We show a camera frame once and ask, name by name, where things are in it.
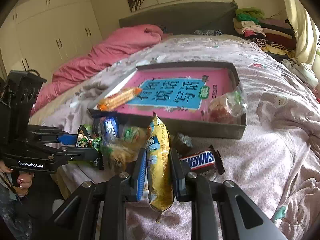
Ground blue cookie packet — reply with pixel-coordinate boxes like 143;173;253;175
91;109;121;143

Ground dark patterned cloth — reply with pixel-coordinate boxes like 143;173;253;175
193;29;223;36

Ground pale printed blanket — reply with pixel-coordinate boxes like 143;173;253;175
30;34;320;240

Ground brown wrapped chocolate bar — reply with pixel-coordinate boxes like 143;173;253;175
179;144;225;176

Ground cream curtain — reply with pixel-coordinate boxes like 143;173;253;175
280;0;318;66

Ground brown snack packet silver ends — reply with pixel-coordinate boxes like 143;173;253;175
171;133;193;159

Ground clear pastry packet green label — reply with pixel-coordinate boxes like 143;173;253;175
100;126;148;173

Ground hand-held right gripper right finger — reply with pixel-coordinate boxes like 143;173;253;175
169;148;288;240

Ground grey cardboard box tray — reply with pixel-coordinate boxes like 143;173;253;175
87;61;247;140

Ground yellow snack packet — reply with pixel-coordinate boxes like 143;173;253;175
146;111;175;223

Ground person's left hand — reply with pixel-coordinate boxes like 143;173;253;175
0;160;35;197

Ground person's dark patterned clothing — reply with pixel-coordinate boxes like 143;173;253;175
0;180;34;240

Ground clear bag of red candy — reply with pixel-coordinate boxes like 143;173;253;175
201;89;248;125

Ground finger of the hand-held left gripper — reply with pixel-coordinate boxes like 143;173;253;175
15;140;104;170
27;126;78;147

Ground green cartoon snack packet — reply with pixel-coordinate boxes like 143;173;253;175
75;124;105;170

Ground pile of folded clothes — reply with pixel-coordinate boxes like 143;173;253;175
232;6;298;61

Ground white crumpled cloth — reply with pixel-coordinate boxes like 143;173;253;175
282;57;320;88

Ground cream wardrobe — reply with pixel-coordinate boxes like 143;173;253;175
0;0;103;81

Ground grey bed headboard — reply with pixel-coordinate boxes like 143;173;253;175
119;1;240;36

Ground pink quilt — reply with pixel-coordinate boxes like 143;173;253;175
30;24;165;117

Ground orange snack packet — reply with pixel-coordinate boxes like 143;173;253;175
97;86;143;112

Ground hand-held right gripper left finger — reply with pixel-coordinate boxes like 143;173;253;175
32;148;148;240

